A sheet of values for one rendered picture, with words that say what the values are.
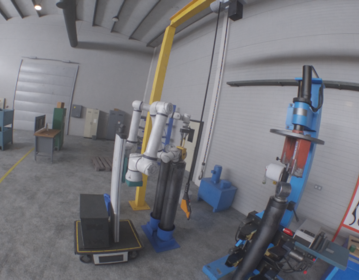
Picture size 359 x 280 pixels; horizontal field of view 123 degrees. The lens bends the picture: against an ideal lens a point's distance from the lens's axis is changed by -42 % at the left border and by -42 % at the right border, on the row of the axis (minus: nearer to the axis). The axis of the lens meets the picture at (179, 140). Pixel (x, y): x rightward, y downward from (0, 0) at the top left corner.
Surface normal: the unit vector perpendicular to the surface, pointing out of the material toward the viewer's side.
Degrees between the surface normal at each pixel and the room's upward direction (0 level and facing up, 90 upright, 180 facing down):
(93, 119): 90
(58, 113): 90
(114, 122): 90
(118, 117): 90
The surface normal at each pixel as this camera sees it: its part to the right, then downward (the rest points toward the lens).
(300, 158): -0.35, 0.05
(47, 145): 0.50, 0.20
